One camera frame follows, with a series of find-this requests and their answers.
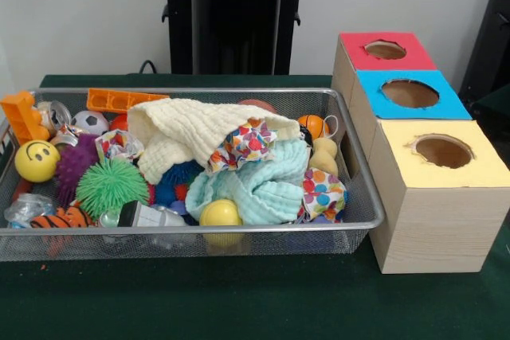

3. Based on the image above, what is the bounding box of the blue spiky toy with face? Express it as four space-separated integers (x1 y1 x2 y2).
153 159 204 205

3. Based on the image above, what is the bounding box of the shallow clear mesh bin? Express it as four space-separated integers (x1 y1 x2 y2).
0 87 386 264

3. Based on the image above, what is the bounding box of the cream ribbed cloth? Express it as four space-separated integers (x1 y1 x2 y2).
126 97 300 185

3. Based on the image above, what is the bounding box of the orange plastic toy piece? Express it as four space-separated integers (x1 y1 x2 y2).
0 91 51 146

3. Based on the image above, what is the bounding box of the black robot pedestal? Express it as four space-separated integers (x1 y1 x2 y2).
153 0 322 76

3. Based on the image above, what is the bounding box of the long orange block with holes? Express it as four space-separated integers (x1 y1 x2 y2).
85 88 171 114

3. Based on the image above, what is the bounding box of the small orange basketball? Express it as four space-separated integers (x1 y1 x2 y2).
296 115 331 140

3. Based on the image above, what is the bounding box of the wooden box with three holes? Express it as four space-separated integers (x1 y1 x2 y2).
330 31 510 276

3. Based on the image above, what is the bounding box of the black upright panel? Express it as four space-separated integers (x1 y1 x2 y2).
457 0 510 98

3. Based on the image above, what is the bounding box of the green spiky ball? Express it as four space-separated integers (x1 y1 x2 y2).
75 158 151 220

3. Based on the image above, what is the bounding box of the mint ribbed cloth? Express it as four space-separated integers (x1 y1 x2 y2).
185 139 312 225

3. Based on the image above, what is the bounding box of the yellow smiley ball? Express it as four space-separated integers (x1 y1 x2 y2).
14 139 61 183

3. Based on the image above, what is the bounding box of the plain yellow ball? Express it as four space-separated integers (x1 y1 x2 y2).
198 198 244 245

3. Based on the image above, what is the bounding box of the purple spiky ball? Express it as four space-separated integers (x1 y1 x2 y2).
54 133 100 201

